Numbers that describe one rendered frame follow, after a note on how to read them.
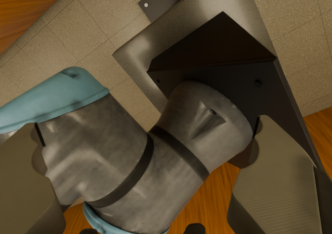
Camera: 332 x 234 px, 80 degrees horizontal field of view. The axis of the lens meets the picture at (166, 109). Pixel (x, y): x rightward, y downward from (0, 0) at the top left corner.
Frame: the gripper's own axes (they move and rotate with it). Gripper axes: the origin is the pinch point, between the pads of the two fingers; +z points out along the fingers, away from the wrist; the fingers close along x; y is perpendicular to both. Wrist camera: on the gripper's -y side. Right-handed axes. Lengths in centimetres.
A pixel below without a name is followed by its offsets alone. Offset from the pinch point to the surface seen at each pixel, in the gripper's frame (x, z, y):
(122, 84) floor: -29, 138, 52
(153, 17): -1, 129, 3
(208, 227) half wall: 33, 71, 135
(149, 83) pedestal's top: -1.8, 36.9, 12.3
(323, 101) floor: 127, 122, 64
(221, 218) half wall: 41, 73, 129
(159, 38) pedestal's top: 1.0, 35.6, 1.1
